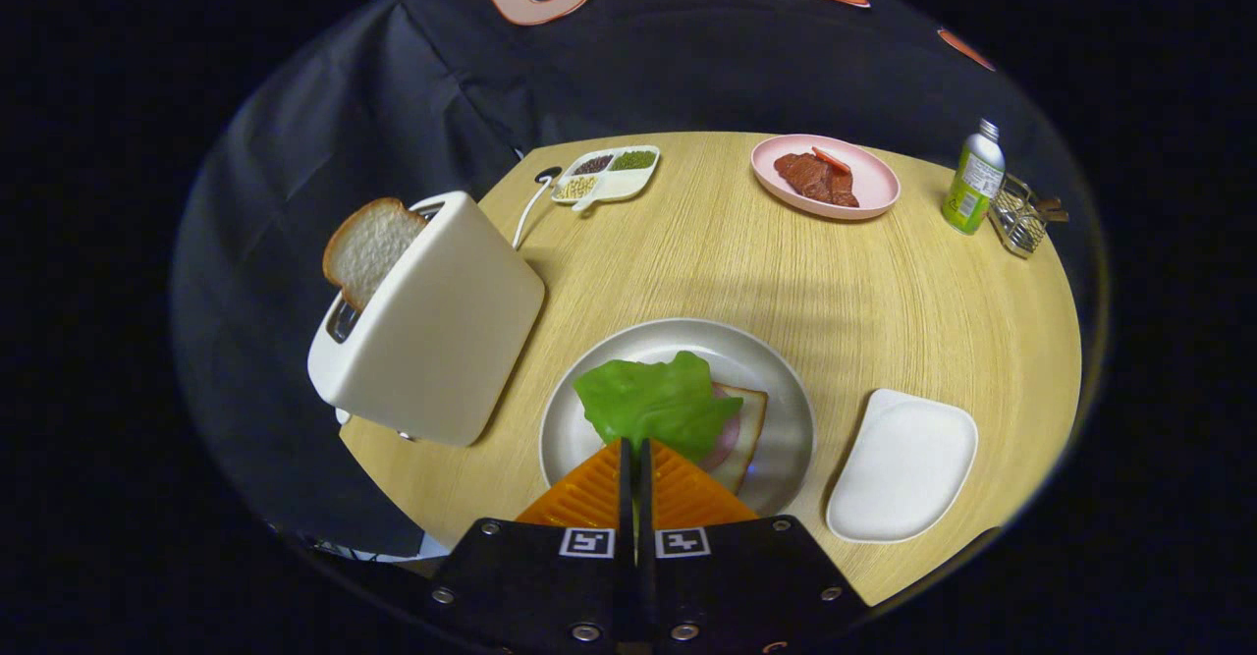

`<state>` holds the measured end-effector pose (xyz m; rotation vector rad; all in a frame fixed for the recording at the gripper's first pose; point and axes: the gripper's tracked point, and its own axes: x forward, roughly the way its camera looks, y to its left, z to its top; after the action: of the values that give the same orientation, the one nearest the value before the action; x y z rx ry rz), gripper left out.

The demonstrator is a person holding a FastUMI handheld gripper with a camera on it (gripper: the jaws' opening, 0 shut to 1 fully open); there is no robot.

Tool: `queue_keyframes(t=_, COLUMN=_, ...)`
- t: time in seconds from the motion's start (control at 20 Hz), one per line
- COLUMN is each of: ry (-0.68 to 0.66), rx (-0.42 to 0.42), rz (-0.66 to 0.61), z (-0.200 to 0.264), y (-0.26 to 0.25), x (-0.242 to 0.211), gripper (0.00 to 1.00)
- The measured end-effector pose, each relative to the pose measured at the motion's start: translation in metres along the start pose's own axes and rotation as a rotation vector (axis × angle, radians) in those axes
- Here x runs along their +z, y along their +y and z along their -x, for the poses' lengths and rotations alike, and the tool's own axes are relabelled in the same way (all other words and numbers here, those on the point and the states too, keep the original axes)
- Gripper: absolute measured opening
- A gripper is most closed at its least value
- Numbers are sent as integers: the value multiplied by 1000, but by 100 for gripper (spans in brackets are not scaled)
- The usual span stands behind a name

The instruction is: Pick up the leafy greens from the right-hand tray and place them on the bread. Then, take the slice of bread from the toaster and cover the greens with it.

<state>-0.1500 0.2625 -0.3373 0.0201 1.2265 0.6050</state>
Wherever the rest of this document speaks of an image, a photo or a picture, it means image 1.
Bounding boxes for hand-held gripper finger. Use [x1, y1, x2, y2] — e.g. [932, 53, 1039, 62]
[427, 437, 637, 655]
[638, 437, 870, 655]

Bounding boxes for green lettuce leaf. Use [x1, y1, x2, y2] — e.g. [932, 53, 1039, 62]
[573, 351, 744, 464]

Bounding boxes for toasted bread slice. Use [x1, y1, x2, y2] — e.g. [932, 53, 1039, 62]
[322, 196, 429, 314]

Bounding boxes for pink ham slice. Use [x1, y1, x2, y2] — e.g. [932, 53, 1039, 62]
[699, 385, 744, 474]

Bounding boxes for white bread slice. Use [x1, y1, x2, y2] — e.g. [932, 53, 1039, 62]
[709, 380, 770, 496]

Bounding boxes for grey round plate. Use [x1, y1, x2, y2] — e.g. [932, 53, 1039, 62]
[538, 317, 817, 519]

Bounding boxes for white toaster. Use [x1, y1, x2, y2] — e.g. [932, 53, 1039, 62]
[306, 191, 547, 448]

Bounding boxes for white rounded square dish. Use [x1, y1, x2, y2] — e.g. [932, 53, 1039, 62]
[826, 388, 980, 545]

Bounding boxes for white divided dish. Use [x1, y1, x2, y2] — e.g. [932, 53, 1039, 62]
[550, 144, 662, 214]

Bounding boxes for red meat slices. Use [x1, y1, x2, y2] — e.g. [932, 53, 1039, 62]
[773, 151, 860, 209]

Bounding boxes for pink plate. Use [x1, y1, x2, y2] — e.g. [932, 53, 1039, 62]
[750, 134, 902, 221]

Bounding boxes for green label bottle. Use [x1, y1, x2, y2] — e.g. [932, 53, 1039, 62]
[941, 118, 1007, 237]

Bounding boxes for white toaster cable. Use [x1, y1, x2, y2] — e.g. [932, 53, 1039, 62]
[511, 174, 556, 251]

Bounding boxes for small wire basket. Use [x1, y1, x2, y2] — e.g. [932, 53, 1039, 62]
[988, 174, 1069, 260]

